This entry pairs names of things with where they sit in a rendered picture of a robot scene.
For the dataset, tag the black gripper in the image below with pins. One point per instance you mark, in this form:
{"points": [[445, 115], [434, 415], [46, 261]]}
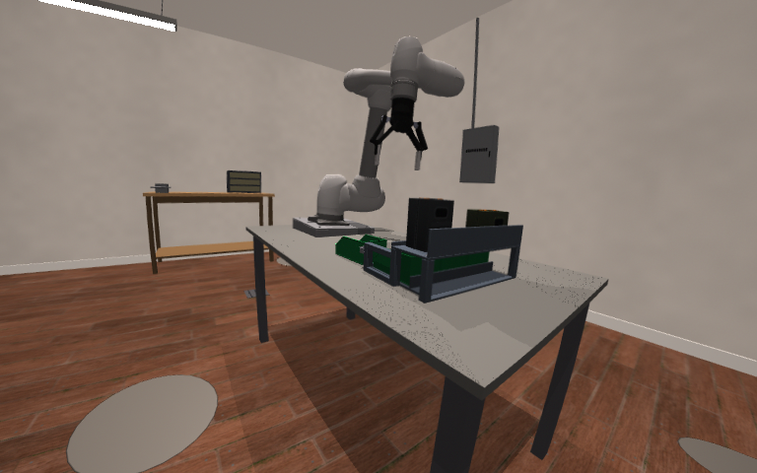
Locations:
{"points": [[401, 120]]}

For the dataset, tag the dark grey case with orange latches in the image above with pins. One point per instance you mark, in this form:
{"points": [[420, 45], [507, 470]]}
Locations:
{"points": [[425, 214]]}

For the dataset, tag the dark green tool case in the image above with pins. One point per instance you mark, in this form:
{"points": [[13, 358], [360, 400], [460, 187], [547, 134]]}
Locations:
{"points": [[484, 218]]}

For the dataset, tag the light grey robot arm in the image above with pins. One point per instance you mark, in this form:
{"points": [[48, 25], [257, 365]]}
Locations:
{"points": [[409, 66]]}

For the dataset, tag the green open-front bin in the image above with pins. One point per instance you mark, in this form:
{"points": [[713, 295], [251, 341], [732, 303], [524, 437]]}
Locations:
{"points": [[453, 262], [476, 258], [350, 248], [410, 266]]}

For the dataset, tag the grey metal shelf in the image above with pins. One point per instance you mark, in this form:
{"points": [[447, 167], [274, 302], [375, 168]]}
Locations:
{"points": [[445, 243]]}

